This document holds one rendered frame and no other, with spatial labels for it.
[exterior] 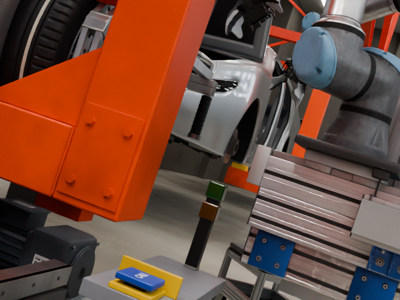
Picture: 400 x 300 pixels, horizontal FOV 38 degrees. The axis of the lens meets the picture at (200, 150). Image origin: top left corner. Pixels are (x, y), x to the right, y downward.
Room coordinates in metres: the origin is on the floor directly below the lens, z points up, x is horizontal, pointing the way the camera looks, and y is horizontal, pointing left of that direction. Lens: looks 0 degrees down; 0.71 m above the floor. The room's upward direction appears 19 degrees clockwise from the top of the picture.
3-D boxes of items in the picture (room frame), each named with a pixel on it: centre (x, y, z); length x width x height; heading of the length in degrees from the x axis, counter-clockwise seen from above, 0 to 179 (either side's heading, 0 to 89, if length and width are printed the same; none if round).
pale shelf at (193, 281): (1.17, -0.02, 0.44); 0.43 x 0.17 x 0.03; 165
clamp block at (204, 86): (1.90, 0.06, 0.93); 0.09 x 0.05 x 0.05; 75
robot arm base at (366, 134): (1.30, -0.33, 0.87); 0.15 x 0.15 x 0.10
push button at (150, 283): (1.00, 0.03, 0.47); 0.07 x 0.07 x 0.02; 75
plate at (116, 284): (1.00, 0.03, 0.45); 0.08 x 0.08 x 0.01; 75
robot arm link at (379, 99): (1.30, -0.32, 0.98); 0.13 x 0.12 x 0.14; 117
